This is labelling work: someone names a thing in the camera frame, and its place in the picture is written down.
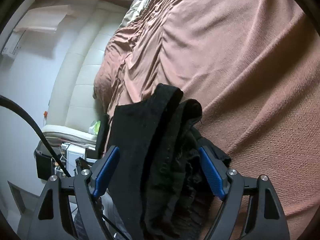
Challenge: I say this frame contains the black pants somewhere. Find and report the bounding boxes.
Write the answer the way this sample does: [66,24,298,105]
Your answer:
[108,84,231,239]

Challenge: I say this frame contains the white nightstand left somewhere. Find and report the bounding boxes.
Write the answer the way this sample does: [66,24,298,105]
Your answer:
[61,143,85,176]

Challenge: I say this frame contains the black folded clothes stack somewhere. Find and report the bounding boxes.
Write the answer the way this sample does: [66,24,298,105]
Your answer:
[95,114,110,159]

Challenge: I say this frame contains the green tissue pack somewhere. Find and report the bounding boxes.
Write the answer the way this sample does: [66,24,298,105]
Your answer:
[88,120,101,135]

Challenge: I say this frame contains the cream padded headboard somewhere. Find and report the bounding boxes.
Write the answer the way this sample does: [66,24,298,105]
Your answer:
[42,2,127,145]

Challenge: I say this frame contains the brown bed cover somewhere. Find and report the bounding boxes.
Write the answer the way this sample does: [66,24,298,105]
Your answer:
[93,0,319,239]

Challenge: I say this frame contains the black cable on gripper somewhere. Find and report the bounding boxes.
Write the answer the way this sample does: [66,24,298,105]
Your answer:
[0,95,72,178]

